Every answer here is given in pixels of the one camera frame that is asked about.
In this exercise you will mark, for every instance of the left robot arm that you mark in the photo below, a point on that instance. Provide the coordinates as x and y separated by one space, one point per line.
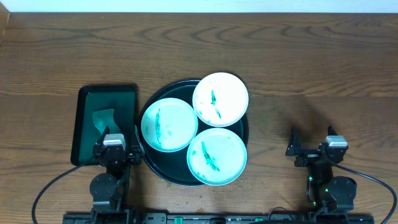
110 189

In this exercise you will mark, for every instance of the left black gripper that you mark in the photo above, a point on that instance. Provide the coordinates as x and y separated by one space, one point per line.
116 157

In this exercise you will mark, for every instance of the rectangular black tray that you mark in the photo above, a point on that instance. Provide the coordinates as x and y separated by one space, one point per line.
92 98

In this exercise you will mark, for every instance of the white plate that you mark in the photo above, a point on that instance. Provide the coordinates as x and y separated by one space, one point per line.
220 99
216 156
169 125

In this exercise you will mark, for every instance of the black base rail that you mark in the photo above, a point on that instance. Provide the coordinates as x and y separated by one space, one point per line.
162 218

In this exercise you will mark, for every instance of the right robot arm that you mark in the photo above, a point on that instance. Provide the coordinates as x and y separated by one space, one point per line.
333 196

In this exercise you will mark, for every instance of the green scouring sponge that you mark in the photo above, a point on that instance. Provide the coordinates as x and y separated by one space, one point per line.
105 118

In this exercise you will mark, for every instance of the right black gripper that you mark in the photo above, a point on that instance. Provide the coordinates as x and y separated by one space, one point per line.
295 147

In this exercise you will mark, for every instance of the white plate bottom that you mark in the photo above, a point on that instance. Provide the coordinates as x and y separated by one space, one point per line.
216 156

